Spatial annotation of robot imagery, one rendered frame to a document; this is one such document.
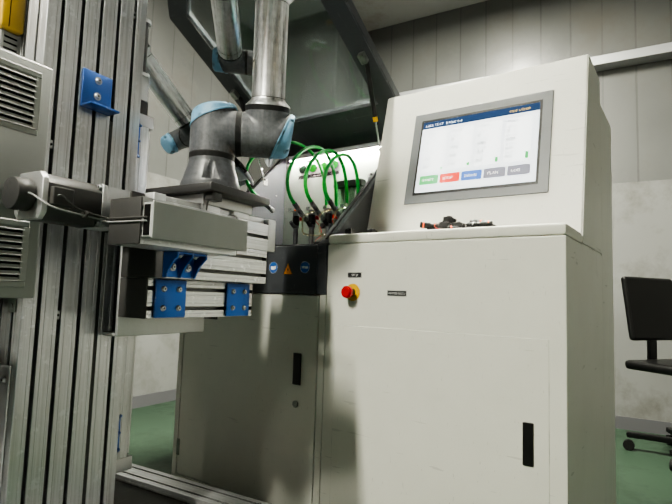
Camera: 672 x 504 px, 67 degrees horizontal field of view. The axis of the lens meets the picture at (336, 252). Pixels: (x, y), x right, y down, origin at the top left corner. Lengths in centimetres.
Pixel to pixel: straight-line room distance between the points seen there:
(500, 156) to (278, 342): 93
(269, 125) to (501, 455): 100
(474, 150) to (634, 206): 225
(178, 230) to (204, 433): 114
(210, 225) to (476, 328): 72
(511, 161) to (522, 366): 66
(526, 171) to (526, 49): 272
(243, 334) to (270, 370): 17
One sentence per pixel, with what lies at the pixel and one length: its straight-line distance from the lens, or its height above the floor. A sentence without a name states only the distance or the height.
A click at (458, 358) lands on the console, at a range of 139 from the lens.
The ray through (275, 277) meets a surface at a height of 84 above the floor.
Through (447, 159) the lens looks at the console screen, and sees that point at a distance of 177.
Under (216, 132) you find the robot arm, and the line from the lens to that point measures 133.
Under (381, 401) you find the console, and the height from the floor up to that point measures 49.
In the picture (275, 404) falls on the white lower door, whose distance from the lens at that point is 176.
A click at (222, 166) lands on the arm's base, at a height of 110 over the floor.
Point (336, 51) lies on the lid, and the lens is 204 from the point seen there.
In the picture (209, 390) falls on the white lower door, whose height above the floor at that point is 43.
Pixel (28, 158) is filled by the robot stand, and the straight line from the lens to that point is 117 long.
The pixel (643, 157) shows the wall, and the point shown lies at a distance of 396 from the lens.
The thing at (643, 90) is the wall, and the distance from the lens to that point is 409.
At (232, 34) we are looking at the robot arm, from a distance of 163.
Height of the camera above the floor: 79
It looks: 5 degrees up
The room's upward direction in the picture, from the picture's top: 2 degrees clockwise
